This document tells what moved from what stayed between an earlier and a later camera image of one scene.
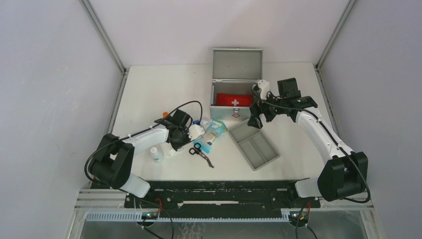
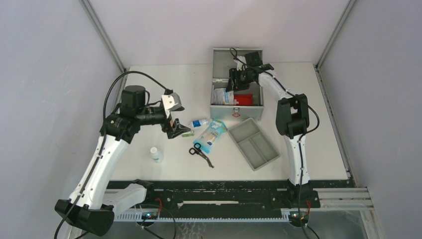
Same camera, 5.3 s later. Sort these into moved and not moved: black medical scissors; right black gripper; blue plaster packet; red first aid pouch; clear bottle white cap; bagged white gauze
Moved: bagged white gauze; right black gripper
Not moved: red first aid pouch; clear bottle white cap; black medical scissors; blue plaster packet
